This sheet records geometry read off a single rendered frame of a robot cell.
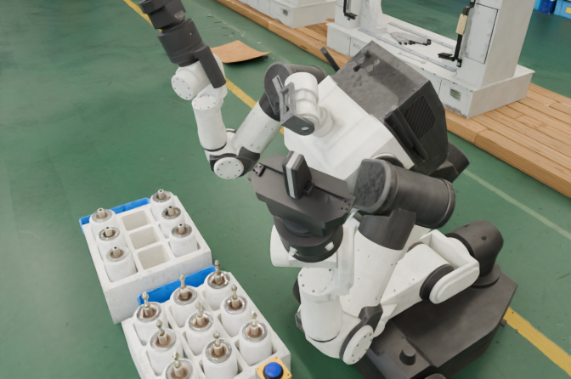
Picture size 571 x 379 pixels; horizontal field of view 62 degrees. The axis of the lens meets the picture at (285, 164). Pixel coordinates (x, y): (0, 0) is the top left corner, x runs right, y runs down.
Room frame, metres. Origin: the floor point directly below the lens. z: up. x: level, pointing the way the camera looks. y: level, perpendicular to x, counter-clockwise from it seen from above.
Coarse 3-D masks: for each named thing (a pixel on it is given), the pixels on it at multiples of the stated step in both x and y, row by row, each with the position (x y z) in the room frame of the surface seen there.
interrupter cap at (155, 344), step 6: (168, 330) 0.88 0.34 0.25; (156, 336) 0.86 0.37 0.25; (168, 336) 0.86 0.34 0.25; (174, 336) 0.86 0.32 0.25; (150, 342) 0.83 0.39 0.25; (156, 342) 0.83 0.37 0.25; (168, 342) 0.83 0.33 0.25; (174, 342) 0.83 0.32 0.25; (156, 348) 0.81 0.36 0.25; (162, 348) 0.81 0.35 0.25; (168, 348) 0.81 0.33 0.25
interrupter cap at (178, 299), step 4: (180, 288) 1.03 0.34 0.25; (188, 288) 1.03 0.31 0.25; (192, 288) 1.03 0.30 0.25; (176, 292) 1.02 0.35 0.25; (180, 292) 1.02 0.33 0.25; (188, 292) 1.02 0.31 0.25; (192, 292) 1.02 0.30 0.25; (196, 292) 1.02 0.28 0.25; (176, 296) 1.00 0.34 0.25; (180, 296) 1.01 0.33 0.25; (192, 296) 1.00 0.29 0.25; (196, 296) 1.00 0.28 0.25; (176, 300) 0.99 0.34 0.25; (180, 300) 0.99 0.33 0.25; (184, 300) 0.99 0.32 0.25; (188, 300) 0.99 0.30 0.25; (192, 300) 0.98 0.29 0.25; (180, 304) 0.97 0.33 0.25; (184, 304) 0.97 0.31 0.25; (188, 304) 0.97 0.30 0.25
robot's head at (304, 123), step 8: (288, 88) 0.82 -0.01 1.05; (280, 96) 0.83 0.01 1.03; (280, 104) 0.81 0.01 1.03; (280, 112) 0.79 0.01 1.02; (288, 112) 0.77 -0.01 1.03; (296, 112) 0.76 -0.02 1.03; (304, 112) 0.77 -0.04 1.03; (312, 112) 0.78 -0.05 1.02; (280, 120) 0.77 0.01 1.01; (288, 120) 0.76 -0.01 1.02; (296, 120) 0.76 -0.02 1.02; (304, 120) 0.76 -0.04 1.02; (312, 120) 0.77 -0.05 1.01; (320, 120) 0.78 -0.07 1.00; (288, 128) 0.77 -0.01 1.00; (296, 128) 0.77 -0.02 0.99; (304, 128) 0.78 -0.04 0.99; (312, 128) 0.77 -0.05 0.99
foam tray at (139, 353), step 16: (240, 288) 1.10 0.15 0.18; (208, 304) 1.03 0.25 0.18; (128, 320) 0.97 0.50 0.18; (128, 336) 0.91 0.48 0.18; (224, 336) 0.91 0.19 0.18; (272, 336) 0.91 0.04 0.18; (144, 352) 0.85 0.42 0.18; (272, 352) 0.89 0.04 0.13; (288, 352) 0.85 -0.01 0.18; (144, 368) 0.80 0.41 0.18; (240, 368) 0.81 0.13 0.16; (288, 368) 0.85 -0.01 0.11
